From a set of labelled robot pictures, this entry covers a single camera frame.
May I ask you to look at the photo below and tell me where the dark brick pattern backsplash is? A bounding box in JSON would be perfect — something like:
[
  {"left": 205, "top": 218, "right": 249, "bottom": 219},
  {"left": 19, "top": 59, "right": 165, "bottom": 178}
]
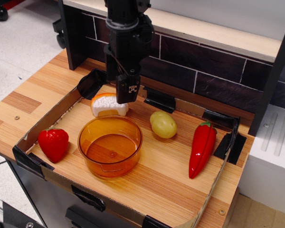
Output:
[{"left": 81, "top": 11, "right": 285, "bottom": 113}]

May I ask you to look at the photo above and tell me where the red toy strawberry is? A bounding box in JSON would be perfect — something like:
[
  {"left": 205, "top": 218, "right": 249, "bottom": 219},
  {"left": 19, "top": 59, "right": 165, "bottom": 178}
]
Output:
[{"left": 38, "top": 128, "right": 69, "bottom": 163}]

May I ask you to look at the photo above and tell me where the black left shelf post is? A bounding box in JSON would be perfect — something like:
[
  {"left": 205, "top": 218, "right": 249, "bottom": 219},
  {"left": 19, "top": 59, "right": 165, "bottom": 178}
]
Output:
[{"left": 58, "top": 0, "right": 87, "bottom": 70}]

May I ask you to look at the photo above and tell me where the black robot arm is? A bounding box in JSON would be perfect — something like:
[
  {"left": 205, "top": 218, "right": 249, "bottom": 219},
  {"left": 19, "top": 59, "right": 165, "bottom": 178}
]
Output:
[{"left": 104, "top": 0, "right": 155, "bottom": 104}]

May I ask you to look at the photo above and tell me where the yellow toy potato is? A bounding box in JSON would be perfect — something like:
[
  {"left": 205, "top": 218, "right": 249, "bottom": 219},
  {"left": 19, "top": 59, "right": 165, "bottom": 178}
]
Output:
[{"left": 150, "top": 111, "right": 177, "bottom": 139}]

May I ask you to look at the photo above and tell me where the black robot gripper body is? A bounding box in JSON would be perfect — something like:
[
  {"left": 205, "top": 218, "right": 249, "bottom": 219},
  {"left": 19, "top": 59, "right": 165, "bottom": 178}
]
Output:
[{"left": 104, "top": 14, "right": 155, "bottom": 76}]

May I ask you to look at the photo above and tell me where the black metal frame bottom left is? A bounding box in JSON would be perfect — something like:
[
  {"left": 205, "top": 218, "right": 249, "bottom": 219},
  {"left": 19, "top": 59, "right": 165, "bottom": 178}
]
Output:
[{"left": 0, "top": 200, "right": 44, "bottom": 228}]

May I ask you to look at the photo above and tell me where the black caster wheel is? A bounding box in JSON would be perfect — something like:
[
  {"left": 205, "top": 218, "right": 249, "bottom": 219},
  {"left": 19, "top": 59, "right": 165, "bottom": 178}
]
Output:
[
  {"left": 0, "top": 0, "right": 9, "bottom": 21},
  {"left": 52, "top": 19, "right": 66, "bottom": 49}
]

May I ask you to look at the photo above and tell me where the transparent orange plastic pot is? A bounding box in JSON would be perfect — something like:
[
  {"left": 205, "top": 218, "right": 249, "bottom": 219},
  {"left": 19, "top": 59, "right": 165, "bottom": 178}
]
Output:
[{"left": 77, "top": 115, "right": 143, "bottom": 178}]

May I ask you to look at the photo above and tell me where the black caster wheel far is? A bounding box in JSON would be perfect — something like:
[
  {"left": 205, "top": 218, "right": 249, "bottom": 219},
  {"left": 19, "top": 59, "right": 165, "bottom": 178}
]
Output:
[{"left": 0, "top": 0, "right": 9, "bottom": 21}]

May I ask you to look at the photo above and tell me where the white ribbed appliance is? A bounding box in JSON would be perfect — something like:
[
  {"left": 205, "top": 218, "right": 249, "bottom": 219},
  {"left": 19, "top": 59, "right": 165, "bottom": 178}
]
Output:
[{"left": 238, "top": 105, "right": 285, "bottom": 213}]

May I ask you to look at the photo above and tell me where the black right shelf post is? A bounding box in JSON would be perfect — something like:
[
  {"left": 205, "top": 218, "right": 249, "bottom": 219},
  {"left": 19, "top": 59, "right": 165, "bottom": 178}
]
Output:
[{"left": 248, "top": 35, "right": 285, "bottom": 136}]

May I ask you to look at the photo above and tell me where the red toy chili pepper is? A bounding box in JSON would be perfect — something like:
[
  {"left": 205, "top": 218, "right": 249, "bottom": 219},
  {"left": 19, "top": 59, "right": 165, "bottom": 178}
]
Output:
[{"left": 189, "top": 121, "right": 217, "bottom": 179}]

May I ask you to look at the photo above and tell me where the white orange toy sushi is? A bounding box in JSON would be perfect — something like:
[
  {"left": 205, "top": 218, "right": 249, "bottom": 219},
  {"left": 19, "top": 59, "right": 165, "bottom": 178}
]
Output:
[{"left": 90, "top": 93, "right": 129, "bottom": 117}]

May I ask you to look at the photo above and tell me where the cardboard fence with black tape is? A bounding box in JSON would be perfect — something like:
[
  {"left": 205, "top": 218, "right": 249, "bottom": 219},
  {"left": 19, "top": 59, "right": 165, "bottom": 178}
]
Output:
[{"left": 13, "top": 69, "right": 246, "bottom": 228}]

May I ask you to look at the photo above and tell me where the light wooden shelf board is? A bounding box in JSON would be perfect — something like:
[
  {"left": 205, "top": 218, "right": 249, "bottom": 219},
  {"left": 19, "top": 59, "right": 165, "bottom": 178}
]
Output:
[{"left": 62, "top": 0, "right": 283, "bottom": 64}]

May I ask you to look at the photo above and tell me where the black shelf post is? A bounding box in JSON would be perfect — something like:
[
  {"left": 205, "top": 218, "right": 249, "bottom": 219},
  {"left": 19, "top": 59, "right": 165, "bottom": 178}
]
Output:
[
  {"left": 58, "top": 0, "right": 87, "bottom": 70},
  {"left": 248, "top": 35, "right": 285, "bottom": 136}
]

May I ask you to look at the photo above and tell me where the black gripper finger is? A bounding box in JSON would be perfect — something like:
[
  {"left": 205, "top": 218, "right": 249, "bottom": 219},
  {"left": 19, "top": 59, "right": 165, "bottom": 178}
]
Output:
[
  {"left": 116, "top": 74, "right": 140, "bottom": 104},
  {"left": 105, "top": 54, "right": 120, "bottom": 81}
]

